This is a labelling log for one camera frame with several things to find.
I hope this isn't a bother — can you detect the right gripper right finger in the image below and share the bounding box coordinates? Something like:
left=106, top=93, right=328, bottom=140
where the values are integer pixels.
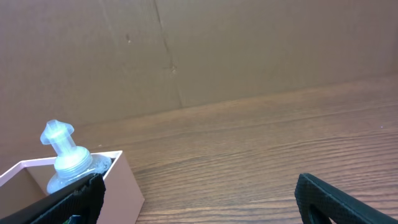
left=295, top=173, right=397, bottom=224

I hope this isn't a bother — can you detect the clear soap pump bottle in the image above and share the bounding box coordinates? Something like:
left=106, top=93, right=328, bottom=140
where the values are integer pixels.
left=40, top=119, right=113, bottom=194

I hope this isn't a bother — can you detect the white cardboard box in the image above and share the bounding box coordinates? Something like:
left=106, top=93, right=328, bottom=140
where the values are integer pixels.
left=1, top=151, right=144, bottom=224

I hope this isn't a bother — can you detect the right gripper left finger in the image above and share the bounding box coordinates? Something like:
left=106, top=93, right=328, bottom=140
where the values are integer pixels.
left=1, top=174, right=106, bottom=224

